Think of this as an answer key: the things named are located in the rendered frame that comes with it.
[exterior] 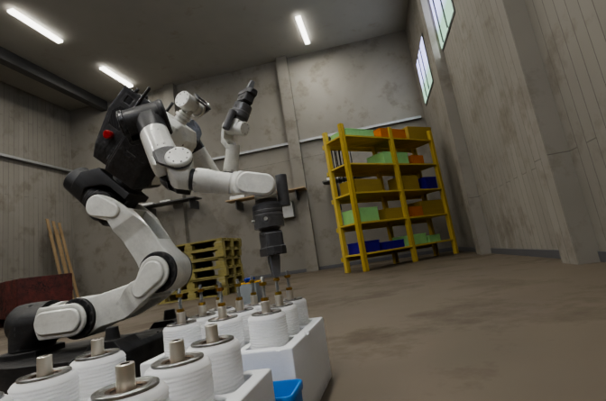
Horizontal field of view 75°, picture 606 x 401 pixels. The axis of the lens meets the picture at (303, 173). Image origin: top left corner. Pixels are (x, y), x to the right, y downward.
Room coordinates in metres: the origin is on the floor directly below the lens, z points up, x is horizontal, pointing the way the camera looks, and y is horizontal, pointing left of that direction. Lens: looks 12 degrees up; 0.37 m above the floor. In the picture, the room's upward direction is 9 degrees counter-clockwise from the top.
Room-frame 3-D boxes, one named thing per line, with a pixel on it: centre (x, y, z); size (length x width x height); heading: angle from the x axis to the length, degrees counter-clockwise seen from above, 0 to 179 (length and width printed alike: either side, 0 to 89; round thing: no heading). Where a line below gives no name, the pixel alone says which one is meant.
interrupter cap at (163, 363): (0.62, 0.23, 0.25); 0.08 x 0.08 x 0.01
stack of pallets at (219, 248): (6.36, 1.84, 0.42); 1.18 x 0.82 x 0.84; 80
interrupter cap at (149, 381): (0.51, 0.25, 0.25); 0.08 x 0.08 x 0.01
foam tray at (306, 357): (1.17, 0.24, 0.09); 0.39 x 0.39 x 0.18; 79
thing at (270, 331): (1.03, 0.14, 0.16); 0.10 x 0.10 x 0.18
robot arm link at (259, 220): (1.15, 0.12, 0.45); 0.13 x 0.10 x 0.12; 21
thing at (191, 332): (1.08, 0.37, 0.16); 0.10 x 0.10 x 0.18
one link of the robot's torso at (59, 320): (1.53, 0.92, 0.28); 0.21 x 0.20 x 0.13; 80
